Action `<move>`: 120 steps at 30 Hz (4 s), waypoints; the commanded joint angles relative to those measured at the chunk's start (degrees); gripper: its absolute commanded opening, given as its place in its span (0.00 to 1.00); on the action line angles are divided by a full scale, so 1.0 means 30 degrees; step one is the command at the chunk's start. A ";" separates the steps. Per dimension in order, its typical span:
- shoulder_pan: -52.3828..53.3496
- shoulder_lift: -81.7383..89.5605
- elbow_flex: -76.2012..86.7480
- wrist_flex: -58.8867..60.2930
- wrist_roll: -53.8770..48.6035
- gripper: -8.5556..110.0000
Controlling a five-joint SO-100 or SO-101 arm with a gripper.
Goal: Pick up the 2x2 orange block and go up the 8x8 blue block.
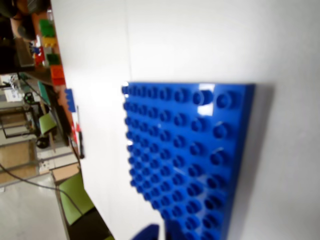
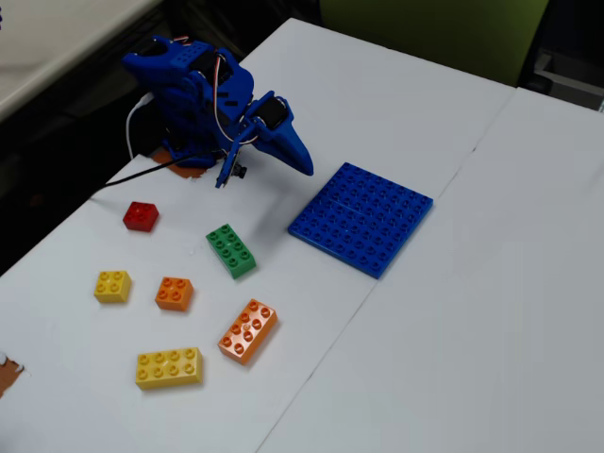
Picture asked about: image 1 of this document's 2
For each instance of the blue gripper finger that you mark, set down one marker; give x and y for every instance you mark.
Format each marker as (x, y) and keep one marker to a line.
(150, 233)
(173, 232)

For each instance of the spare blue block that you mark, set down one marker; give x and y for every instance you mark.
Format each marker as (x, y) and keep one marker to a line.
(70, 100)

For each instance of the spare orange block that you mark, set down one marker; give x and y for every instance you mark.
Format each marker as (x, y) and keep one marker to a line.
(58, 75)

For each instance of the spare green block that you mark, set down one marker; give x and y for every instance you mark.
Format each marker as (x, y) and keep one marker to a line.
(53, 59)
(47, 28)

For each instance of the spare yellow block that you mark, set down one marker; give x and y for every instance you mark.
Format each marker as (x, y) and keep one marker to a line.
(49, 41)

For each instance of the green chair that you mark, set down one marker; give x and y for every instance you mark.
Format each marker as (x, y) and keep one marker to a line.
(75, 197)
(47, 123)

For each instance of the blue 8x8 stud plate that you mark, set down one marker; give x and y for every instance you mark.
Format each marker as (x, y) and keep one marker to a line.
(190, 150)

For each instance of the brown cardboard box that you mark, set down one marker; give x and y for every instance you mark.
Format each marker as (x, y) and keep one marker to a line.
(66, 172)

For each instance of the red black hand tool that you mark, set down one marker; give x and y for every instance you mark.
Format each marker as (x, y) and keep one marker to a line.
(80, 140)

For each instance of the white paper sheet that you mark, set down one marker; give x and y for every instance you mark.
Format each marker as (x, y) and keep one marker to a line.
(225, 37)
(100, 75)

